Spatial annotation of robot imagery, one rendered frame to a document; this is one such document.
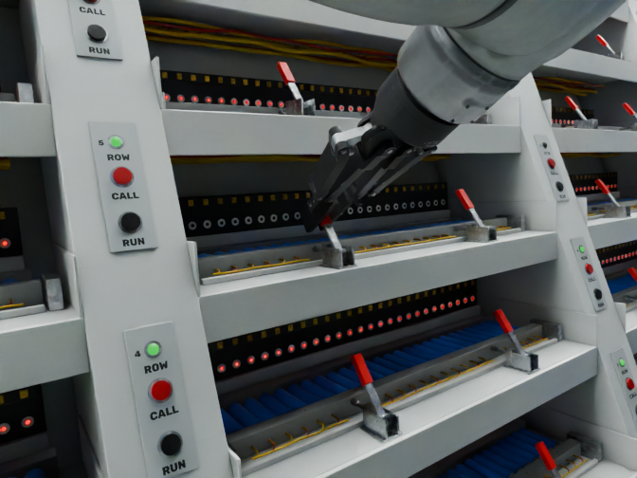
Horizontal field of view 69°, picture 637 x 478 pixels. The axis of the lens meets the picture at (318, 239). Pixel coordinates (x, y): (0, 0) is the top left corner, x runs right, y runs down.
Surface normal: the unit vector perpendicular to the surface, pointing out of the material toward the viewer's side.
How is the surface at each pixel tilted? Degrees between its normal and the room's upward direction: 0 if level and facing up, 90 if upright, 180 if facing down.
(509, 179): 90
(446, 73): 124
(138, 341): 90
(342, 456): 19
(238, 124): 109
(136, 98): 90
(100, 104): 90
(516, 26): 173
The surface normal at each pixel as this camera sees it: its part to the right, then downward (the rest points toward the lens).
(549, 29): 0.19, 0.93
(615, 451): -0.83, 0.11
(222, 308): 0.56, 0.04
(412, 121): -0.35, 0.70
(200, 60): 0.51, -0.28
